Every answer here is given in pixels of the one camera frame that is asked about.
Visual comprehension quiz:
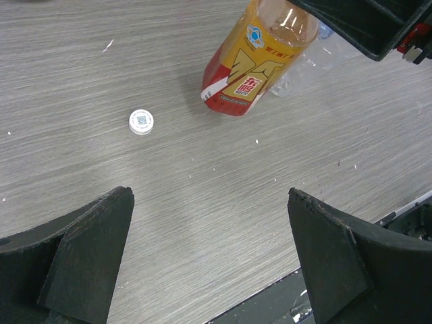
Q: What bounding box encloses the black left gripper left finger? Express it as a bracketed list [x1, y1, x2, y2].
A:
[1, 186, 134, 323]

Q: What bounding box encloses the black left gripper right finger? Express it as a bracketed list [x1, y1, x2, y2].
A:
[287, 187, 432, 324]

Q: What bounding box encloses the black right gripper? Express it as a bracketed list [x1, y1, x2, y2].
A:
[292, 0, 431, 65]

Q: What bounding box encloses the small clear bottle blue cap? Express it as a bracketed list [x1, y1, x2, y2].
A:
[270, 22, 344, 97]

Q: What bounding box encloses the amber drink bottle red label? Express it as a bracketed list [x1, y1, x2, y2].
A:
[201, 1, 319, 117]

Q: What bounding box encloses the white amber bottle cap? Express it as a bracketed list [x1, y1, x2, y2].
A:
[128, 109, 154, 136]

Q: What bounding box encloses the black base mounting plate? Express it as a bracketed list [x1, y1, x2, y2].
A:
[205, 192, 432, 324]

